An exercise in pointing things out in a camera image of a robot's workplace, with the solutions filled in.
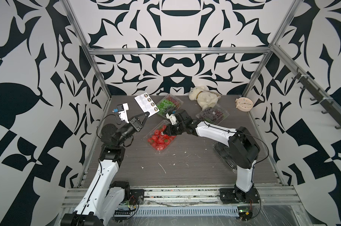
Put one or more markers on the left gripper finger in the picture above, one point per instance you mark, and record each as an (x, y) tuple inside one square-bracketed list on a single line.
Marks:
[(143, 122), (144, 115)]

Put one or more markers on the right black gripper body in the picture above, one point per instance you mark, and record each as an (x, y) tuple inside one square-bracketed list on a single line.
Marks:
[(177, 128)]

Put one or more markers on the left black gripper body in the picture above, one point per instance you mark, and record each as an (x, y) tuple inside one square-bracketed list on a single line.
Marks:
[(135, 122)]

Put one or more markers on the white sticker sheet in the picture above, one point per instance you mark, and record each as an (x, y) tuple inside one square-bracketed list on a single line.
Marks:
[(147, 104)]

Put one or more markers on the strawberry clamshell box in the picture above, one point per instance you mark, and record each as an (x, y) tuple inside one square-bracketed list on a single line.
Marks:
[(156, 138)]

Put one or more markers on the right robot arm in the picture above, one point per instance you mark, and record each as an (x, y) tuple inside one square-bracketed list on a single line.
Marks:
[(236, 147)]

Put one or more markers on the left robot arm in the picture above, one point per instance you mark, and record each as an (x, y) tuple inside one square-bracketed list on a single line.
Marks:
[(104, 195)]

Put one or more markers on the green and red grape box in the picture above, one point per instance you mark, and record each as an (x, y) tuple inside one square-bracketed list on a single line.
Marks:
[(168, 105)]

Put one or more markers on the cream plush toy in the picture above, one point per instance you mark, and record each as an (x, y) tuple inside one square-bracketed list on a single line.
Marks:
[(204, 97)]

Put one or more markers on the left circuit board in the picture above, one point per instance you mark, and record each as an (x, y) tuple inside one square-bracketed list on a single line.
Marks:
[(121, 215)]

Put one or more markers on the circuit board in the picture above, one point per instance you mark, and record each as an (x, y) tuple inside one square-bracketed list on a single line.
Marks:
[(121, 215), (245, 214)]

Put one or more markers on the right circuit board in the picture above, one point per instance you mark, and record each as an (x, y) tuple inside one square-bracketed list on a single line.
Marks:
[(245, 214)]

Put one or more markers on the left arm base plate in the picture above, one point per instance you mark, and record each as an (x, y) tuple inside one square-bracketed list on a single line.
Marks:
[(135, 196)]

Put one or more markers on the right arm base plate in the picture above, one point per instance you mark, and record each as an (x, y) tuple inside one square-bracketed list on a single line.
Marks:
[(236, 195)]

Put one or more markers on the aluminium frame rail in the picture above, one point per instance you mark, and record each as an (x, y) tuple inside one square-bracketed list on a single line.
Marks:
[(270, 194)]

